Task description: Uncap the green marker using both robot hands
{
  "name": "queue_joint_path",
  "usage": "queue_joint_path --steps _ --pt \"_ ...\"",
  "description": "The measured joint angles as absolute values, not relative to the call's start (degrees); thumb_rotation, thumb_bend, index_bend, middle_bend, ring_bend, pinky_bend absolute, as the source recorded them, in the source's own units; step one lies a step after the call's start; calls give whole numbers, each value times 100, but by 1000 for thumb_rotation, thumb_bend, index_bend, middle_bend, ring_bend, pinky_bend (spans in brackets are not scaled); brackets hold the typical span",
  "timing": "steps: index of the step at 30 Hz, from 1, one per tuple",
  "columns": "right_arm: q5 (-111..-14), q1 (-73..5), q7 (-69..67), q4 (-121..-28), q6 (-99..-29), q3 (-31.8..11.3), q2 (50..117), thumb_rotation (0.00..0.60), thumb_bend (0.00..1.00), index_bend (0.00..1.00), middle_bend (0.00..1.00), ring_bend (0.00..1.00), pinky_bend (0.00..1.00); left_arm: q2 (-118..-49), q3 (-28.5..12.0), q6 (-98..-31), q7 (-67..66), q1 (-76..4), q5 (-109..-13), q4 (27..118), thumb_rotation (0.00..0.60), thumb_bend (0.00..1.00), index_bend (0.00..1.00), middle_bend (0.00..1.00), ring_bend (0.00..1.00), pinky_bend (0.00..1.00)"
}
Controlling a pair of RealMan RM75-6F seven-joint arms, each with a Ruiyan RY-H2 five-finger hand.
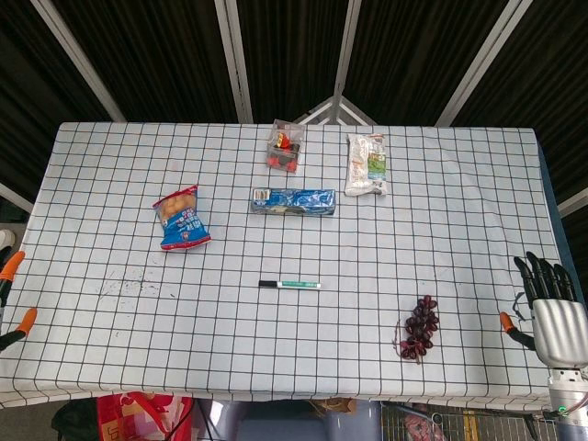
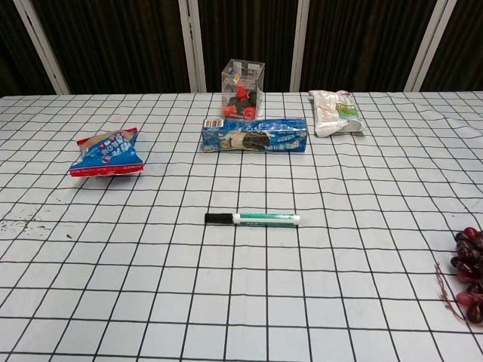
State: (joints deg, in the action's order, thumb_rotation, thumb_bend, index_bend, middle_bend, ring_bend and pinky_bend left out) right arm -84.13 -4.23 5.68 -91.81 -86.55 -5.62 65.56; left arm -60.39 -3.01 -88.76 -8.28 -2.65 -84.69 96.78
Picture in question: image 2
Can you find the black marker cap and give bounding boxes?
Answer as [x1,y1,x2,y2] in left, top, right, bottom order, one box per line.
[204,212,234,225]

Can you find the blue cookie box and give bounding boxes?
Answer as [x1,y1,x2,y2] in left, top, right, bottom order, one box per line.
[201,117,309,154]

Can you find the red black toy pieces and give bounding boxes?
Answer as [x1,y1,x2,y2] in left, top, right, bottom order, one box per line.
[222,83,263,119]

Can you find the white black grid tablecloth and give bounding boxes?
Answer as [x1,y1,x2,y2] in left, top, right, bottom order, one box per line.
[0,90,483,362]

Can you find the clear plastic box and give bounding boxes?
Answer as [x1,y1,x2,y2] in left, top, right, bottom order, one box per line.
[220,58,266,120]

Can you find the white snack packet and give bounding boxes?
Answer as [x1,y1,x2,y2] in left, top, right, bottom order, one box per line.
[308,89,367,139]

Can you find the blue red snack bag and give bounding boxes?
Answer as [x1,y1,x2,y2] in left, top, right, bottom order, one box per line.
[69,127,146,178]

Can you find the dark red grape bunch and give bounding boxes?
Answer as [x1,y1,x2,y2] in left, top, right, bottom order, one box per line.
[433,226,483,326]

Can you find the white frame post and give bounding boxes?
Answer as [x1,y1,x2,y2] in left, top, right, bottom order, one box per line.
[289,0,312,93]
[177,0,208,94]
[406,0,458,93]
[15,0,72,95]

